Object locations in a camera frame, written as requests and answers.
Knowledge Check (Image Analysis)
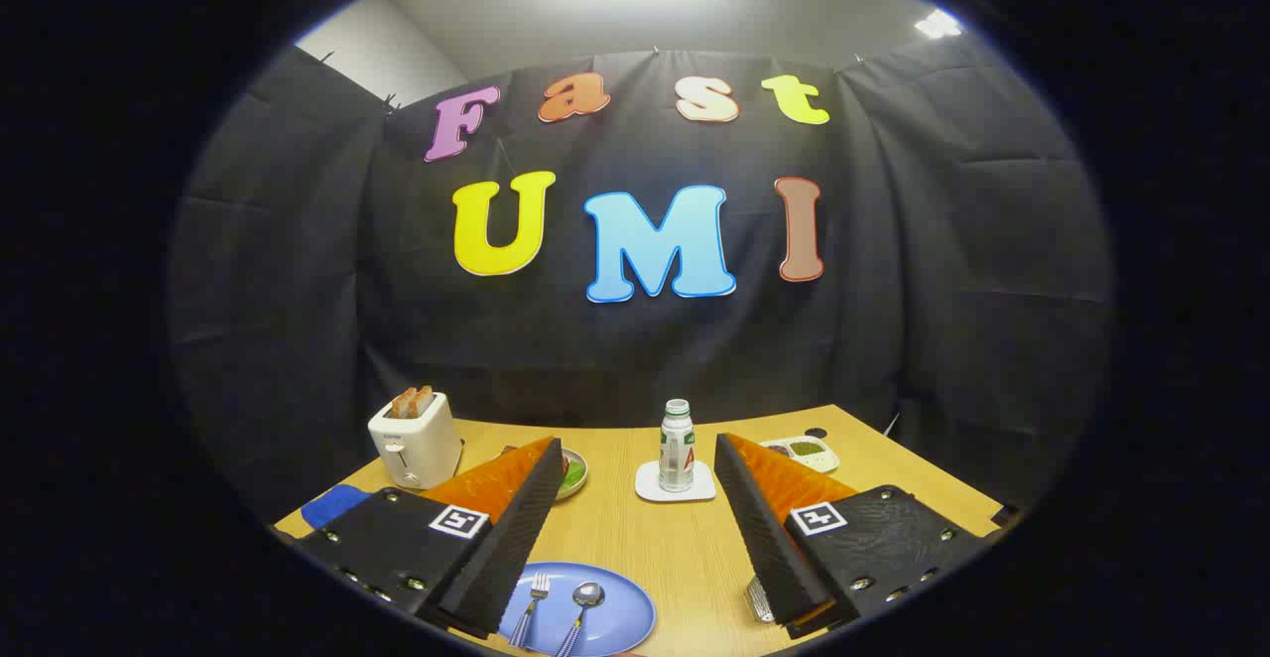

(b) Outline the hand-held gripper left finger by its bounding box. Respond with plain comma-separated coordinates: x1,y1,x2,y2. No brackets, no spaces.
293,436,567,640

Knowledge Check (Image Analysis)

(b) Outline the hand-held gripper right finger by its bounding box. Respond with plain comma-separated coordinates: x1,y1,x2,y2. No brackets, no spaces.
713,432,998,638

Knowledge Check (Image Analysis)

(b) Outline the fork with blue checked handle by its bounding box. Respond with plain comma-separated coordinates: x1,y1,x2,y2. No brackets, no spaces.
509,574,552,648

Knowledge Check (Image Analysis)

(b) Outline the spoon with blue checked handle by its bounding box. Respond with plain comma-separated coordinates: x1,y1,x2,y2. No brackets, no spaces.
556,583,606,657

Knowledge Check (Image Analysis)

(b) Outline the oval dish of food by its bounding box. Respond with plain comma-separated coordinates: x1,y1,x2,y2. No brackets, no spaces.
499,445,589,502

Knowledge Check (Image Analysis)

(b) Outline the white sectioned grain tray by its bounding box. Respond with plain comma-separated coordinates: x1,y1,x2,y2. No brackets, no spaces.
759,435,841,474

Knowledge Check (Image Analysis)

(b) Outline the white square coaster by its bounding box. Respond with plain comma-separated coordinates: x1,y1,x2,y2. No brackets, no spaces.
635,459,717,504

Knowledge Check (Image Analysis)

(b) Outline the white drink bottle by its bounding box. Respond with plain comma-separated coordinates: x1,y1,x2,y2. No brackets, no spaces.
659,399,697,493

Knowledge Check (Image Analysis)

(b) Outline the white toaster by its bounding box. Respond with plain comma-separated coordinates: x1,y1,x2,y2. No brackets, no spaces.
367,391,464,491

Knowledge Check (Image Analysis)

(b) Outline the blue round plate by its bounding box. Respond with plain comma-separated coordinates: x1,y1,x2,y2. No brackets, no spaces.
499,562,657,657

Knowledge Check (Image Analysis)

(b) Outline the blue folded cloth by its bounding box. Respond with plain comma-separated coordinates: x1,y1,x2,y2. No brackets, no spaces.
301,484,373,531

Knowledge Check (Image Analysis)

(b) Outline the ceiling light panel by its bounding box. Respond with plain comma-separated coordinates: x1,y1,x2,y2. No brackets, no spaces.
913,8,965,41

